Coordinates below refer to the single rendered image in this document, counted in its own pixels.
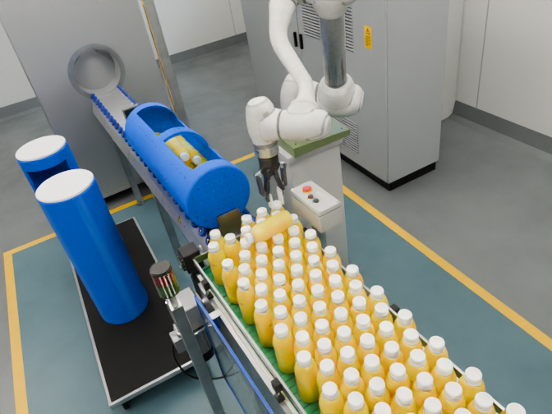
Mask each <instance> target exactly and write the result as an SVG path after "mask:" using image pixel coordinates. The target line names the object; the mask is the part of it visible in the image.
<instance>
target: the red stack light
mask: <svg viewBox="0 0 552 414"><path fill-rule="evenodd" d="M151 278H152V279H153V281H154V285H155V286H157V287H159V288H163V287H167V286H168V285H170V284H171V283H173V281H174V280H175V278H176V276H175V273H174V272H173V267H172V268H171V270H170V271H169V272H168V273H167V274H166V275H164V276H162V277H153V276H152V275H151Z"/></svg>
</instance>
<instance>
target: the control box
mask: <svg viewBox="0 0 552 414"><path fill-rule="evenodd" d="M304 186H311V190H310V191H303V190H302V187H304ZM290 192H291V197H292V207H293V209H294V210H295V211H296V212H297V213H298V214H299V215H301V216H302V217H303V218H304V219H305V220H306V221H307V222H308V223H310V224H311V225H312V226H313V227H315V228H316V229H317V230H318V231H319V232H321V233H322V232H325V231H327V230H329V229H330V228H333V227H334V226H336V225H338V224H340V223H341V222H342V211H341V202H340V201H339V200H337V199H336V198H334V197H333V196H332V195H330V194H329V193H328V192H327V191H325V190H323V189H322V188H321V187H319V186H317V185H316V184H315V183H314V182H313V181H308V182H306V183H303V184H301V185H300V186H297V187H295V188H293V189H291V190H290ZM319 193H320V194H319ZM309 194H312V195H313V196H314V197H313V198H311V199H309V198H308V195H309ZM326 197H327V199H326ZM314 198H318V199H319V202H316V203H315V202H313V199H314Z"/></svg>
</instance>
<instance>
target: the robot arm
mask: <svg viewBox="0 0 552 414"><path fill-rule="evenodd" d="M355 1H356V0H269V37H270V41H271V44H272V46H273V49H274V51H275V52H276V54H277V56H278V58H279V59H280V61H281V62H282V64H283V65H284V66H285V67H286V69H287V71H288V72H289V74H288V75H287V77H286V78H285V80H284V82H283V86H282V89H281V95H280V102H281V109H278V108H274V105H273V104H272V102H271V101H270V100H269V99H268V98H267V97H264V96H261V97H257V98H253V99H251V100H250V101H249V102H248V104H247V106H246V125H247V130H248V133H249V136H250V138H251V140H252V144H253V147H254V151H255V156H256V157H257V158H258V162H259V165H260V169H259V172H258V173H254V175H253V176H254V177H255V179H256V182H257V186H258V189H259V193H260V194H261V195H262V196H263V197H264V196H265V199H266V201H267V202H268V203H269V207H270V208H271V209H274V203H273V199H272V195H271V194H270V193H269V183H270V177H272V176H274V178H275V181H276V182H277V184H278V187H277V192H278V200H280V201H281V203H282V205H284V201H283V196H284V190H285V188H284V187H285V186H287V185H288V180H287V174H286V167H287V164H286V163H284V161H281V162H279V161H278V152H279V148H278V140H290V141H313V140H319V139H322V138H324V137H326V136H327V135H328V134H329V132H330V129H331V126H332V119H331V117H350V116H353V115H355V114H358V113H359V112H360V111H361V107H362V102H363V97H364V92H363V90H362V88H361V87H360V86H359V85H355V84H354V83H353V81H352V78H351V77H350V76H349V75H348V74H347V63H346V33H345V12H346V10H347V8H348V5H349V4H353V3H354V2H355ZM301 4H311V5H312V7H313V8H314V10H315V13H316V14H317V15H318V16H319V23H320V40H321V48H322V58H323V66H324V77H323V78H322V80H321V81H320V83H317V82H315V81H313V80H312V77H311V76H310V75H309V73H308V72H307V70H306V69H305V67H304V66H303V64H302V62H301V60H300V59H299V57H298V56H297V54H296V53H295V51H294V50H293V48H292V46H291V44H290V43H289V41H288V27H289V25H290V22H291V19H292V16H293V14H294V11H295V10H296V6H297V5H301ZM279 167H280V173H281V179H280V177H279V174H278V169H279ZM261 174H263V177H264V186H263V183H262V180H261ZM281 180H282V181H281Z"/></svg>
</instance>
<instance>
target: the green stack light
mask: <svg viewBox="0 0 552 414"><path fill-rule="evenodd" d="M155 287H156V289H157V291H158V293H159V296H160V297H161V298H163V299H170V298H173V297H175V296H176V295H177V294H178V293H179V291H180V287H179V284H178V281H177V278H175V280H174V281H173V283H171V284H170V285H168V286H167V287H157V286H155Z"/></svg>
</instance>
